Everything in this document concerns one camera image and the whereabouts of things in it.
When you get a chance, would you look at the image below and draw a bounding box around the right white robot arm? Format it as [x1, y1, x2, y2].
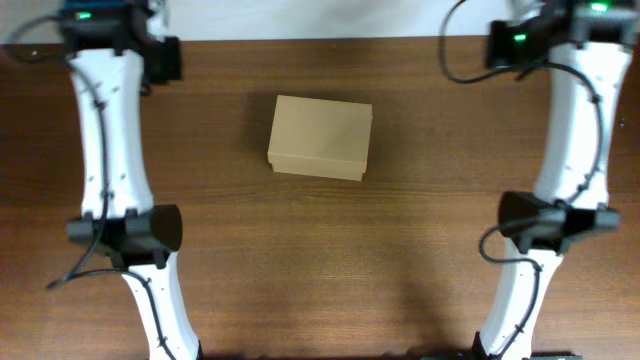
[472, 1, 639, 359]

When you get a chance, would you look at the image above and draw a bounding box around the brown cardboard box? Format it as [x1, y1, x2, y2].
[267, 95, 373, 181]

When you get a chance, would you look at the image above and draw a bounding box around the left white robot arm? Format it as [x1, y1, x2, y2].
[49, 0, 203, 359]

